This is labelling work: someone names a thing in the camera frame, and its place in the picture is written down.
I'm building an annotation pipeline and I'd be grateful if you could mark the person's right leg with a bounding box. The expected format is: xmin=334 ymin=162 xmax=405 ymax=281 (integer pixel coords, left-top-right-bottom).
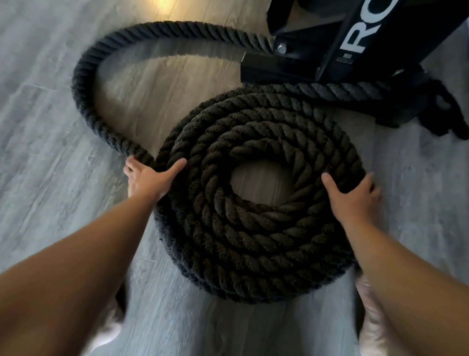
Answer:
xmin=355 ymin=274 xmax=405 ymax=356

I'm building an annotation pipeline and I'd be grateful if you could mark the thick black battle rope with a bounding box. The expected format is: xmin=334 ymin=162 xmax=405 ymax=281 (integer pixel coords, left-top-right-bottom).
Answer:
xmin=71 ymin=21 xmax=469 ymax=305

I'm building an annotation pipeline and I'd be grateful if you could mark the black metal rack frame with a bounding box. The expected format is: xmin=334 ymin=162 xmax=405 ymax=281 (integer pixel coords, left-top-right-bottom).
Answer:
xmin=240 ymin=0 xmax=469 ymax=128

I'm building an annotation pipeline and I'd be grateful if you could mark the person's leg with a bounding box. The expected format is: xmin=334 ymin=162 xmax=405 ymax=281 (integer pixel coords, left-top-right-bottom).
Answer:
xmin=84 ymin=280 xmax=128 ymax=354
xmin=355 ymin=274 xmax=405 ymax=356

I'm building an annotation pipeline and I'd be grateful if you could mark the person's right forearm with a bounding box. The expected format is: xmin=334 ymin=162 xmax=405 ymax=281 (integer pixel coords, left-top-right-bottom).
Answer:
xmin=341 ymin=217 xmax=469 ymax=356

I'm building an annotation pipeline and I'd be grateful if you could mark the person's right hand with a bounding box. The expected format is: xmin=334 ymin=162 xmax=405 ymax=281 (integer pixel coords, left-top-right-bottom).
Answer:
xmin=321 ymin=172 xmax=382 ymax=229

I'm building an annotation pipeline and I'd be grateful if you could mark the person's left forearm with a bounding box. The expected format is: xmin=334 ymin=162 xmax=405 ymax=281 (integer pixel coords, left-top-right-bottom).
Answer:
xmin=0 ymin=194 xmax=159 ymax=356

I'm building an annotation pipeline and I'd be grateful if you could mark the person's left hand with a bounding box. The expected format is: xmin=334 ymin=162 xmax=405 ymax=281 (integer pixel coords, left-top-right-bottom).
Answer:
xmin=123 ymin=154 xmax=188 ymax=203

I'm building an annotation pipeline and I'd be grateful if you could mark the person's left leg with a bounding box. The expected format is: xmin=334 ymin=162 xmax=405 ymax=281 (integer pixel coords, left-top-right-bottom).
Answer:
xmin=84 ymin=280 xmax=128 ymax=354

